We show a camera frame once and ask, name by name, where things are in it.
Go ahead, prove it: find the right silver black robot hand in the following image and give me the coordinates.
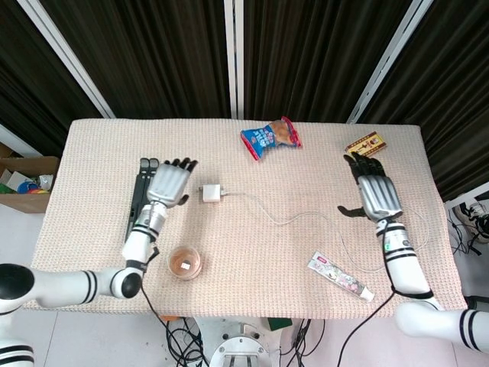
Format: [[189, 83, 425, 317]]
[[337, 151, 404, 222]]

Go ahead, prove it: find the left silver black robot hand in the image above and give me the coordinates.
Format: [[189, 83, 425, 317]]
[[147, 157, 199, 209]]

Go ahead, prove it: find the white box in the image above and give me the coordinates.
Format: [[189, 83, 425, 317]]
[[198, 183, 223, 204]]

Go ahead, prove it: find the white charger with cable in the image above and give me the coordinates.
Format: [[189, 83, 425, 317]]
[[220, 190, 429, 273]]

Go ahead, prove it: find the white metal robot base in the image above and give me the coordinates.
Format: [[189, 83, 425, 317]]
[[194, 317, 282, 367]]

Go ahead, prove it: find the black folding stand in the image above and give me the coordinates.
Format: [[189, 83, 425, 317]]
[[125, 157, 160, 234]]

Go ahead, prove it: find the yellow card box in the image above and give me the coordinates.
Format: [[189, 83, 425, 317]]
[[345, 130, 387, 158]]

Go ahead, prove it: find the clear jar of rubber bands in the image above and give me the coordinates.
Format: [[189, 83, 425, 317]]
[[167, 245, 203, 280]]

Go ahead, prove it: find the floral toothpaste tube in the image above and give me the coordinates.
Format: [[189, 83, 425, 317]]
[[308, 251, 374, 303]]

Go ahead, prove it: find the beige waffle tablecloth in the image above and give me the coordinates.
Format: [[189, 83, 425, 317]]
[[22, 118, 469, 320]]

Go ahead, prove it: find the black white sneaker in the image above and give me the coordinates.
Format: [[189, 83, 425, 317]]
[[452, 198, 489, 244]]

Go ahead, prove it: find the blue red snack bag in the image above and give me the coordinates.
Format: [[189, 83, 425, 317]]
[[240, 116, 303, 161]]

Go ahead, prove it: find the dark pleated curtain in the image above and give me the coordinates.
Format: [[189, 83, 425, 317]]
[[0, 0, 489, 202]]

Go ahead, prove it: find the cardboard box with clutter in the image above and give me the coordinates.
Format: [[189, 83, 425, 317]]
[[0, 143, 60, 213]]

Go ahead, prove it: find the green object under table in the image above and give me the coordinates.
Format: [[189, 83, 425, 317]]
[[267, 317, 293, 332]]

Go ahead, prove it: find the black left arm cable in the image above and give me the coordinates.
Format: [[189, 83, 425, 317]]
[[139, 244, 211, 367]]

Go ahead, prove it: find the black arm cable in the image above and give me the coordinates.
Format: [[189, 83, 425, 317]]
[[338, 216, 435, 367], [139, 244, 211, 367]]

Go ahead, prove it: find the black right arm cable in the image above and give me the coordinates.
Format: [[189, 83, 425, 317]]
[[338, 216, 435, 367]]

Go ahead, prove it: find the white frame post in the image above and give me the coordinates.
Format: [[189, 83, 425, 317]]
[[347, 0, 435, 124], [17, 0, 115, 119], [224, 0, 245, 119]]

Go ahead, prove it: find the black floor cable bundle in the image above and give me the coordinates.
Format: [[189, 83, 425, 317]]
[[166, 319, 206, 367], [280, 319, 325, 367]]

